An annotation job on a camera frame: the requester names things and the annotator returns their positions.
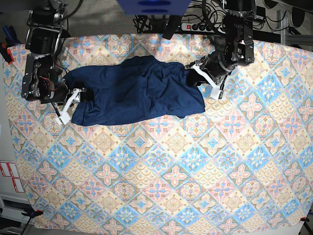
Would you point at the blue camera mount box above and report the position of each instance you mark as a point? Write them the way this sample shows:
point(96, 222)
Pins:
point(154, 7)

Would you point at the white power strip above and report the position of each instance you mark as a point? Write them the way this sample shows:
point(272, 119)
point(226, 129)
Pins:
point(195, 28)

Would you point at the blue clamp bottom-left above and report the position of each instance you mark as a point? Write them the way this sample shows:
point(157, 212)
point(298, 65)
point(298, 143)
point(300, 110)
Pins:
point(31, 213)

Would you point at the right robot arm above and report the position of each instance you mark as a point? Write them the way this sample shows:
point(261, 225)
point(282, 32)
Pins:
point(42, 80)

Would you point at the red black clamp top-left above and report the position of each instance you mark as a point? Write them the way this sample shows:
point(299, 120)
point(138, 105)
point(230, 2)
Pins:
point(6, 53)

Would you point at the patterned tile tablecloth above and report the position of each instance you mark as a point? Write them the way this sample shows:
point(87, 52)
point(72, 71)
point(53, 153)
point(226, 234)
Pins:
point(244, 165)

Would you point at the blue long-sleeve T-shirt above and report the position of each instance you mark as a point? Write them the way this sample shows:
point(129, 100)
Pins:
point(137, 89)

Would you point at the red clamp bottom-right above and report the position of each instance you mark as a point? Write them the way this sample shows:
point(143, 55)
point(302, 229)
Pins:
point(304, 219)

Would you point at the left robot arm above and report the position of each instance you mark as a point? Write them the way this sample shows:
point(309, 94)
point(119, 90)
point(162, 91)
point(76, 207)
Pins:
point(237, 30)

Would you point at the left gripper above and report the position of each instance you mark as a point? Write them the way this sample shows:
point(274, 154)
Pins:
point(212, 65)

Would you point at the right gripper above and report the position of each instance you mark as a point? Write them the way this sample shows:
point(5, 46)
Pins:
point(60, 93)

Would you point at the red white labels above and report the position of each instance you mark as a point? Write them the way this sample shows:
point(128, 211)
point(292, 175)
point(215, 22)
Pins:
point(9, 169)

